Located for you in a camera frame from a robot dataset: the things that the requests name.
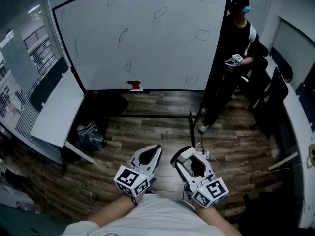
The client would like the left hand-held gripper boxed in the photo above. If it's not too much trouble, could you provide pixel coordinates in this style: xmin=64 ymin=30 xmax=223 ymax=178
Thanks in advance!
xmin=113 ymin=144 xmax=163 ymax=198

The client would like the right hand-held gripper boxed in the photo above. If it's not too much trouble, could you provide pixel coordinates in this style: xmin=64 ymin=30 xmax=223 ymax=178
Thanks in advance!
xmin=170 ymin=153 xmax=229 ymax=208

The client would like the white plastic block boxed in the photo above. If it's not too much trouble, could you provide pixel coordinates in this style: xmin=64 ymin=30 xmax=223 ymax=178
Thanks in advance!
xmin=176 ymin=146 xmax=196 ymax=163

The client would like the large white whiteboard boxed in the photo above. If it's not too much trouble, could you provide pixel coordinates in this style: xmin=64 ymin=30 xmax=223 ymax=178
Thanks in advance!
xmin=52 ymin=0 xmax=232 ymax=93

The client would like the person's right forearm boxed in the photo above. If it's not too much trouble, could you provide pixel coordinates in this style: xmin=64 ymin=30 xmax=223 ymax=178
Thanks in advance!
xmin=195 ymin=205 xmax=243 ymax=236

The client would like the person's left forearm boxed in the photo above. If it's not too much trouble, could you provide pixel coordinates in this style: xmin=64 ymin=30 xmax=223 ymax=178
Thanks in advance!
xmin=85 ymin=194 xmax=139 ymax=229

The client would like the white power strip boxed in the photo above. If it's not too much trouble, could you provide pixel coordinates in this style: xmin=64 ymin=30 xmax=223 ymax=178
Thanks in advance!
xmin=195 ymin=143 xmax=210 ymax=160

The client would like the grey crumpled bag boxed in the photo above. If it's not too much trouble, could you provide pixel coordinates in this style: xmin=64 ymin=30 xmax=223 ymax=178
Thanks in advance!
xmin=76 ymin=121 xmax=104 ymax=152

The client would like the large black bag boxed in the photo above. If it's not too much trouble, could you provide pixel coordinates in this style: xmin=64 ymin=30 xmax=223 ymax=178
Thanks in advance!
xmin=243 ymin=191 xmax=299 ymax=231

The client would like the tan crumpled object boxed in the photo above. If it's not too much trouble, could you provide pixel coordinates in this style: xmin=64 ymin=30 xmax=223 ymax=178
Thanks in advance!
xmin=307 ymin=143 xmax=315 ymax=168

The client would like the thin white cable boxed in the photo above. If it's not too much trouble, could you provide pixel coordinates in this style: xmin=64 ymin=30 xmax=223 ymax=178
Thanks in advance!
xmin=208 ymin=153 xmax=304 ymax=175

